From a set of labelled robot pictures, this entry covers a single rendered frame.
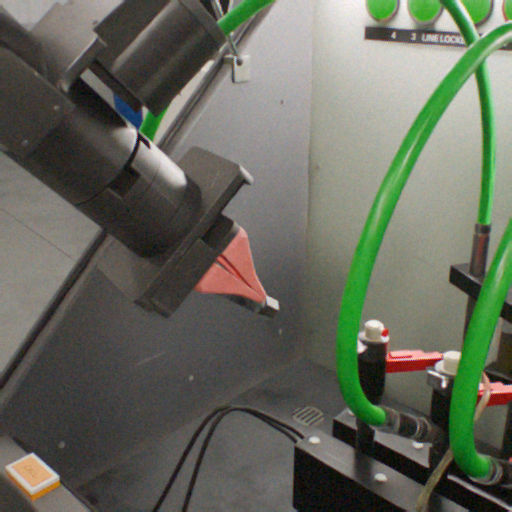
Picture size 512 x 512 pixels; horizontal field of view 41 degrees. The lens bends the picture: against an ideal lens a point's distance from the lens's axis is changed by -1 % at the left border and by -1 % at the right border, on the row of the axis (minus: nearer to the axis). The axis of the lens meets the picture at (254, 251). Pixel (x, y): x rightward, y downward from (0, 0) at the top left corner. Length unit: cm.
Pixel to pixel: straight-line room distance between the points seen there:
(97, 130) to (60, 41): 5
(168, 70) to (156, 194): 7
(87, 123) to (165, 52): 5
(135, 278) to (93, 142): 9
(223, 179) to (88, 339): 44
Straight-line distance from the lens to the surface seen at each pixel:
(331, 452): 69
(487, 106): 73
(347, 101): 94
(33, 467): 73
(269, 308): 65
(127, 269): 42
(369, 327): 63
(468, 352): 40
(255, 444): 94
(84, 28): 35
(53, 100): 33
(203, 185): 42
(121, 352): 85
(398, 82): 90
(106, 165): 37
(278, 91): 93
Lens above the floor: 141
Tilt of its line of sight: 22 degrees down
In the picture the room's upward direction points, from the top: straight up
